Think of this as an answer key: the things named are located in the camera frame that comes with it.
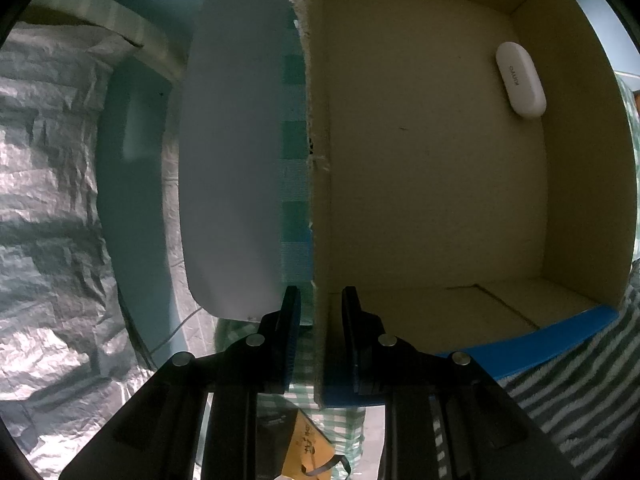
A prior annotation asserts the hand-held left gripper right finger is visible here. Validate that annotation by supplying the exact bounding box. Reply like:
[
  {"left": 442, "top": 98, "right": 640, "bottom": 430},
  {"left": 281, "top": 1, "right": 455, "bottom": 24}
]
[{"left": 341, "top": 285, "right": 591, "bottom": 480}]

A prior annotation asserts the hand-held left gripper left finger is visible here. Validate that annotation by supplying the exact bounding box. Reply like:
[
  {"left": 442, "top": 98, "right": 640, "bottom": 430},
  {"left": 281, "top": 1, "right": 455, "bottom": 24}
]
[{"left": 60, "top": 285, "right": 302, "bottom": 480}]

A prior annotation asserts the blue-edged cardboard box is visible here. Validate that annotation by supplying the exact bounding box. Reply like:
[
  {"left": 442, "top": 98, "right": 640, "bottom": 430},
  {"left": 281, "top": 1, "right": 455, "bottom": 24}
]
[{"left": 178, "top": 0, "right": 638, "bottom": 408}]

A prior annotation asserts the white oval earbud case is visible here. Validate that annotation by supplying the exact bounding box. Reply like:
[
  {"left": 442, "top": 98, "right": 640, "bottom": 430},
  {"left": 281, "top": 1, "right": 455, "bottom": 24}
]
[{"left": 495, "top": 41, "right": 547, "bottom": 121}]

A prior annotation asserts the yellow paper bag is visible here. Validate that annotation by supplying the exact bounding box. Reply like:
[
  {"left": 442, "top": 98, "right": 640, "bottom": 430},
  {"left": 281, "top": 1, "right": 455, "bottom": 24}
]
[{"left": 280, "top": 407, "right": 351, "bottom": 480}]

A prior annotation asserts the green checkered cloth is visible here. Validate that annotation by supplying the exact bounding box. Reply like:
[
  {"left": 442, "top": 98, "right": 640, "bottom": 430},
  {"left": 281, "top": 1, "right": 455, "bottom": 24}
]
[{"left": 212, "top": 10, "right": 368, "bottom": 476}]

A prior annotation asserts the crinkled silver foil sheet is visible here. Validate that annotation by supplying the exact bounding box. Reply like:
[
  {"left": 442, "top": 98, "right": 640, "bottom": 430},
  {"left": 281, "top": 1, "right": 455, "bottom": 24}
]
[{"left": 0, "top": 20, "right": 201, "bottom": 480}]

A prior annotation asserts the striped mattress edge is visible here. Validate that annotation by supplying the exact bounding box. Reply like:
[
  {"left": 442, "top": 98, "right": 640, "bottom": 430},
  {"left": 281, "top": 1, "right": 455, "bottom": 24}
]
[{"left": 25, "top": 0, "right": 191, "bottom": 81}]

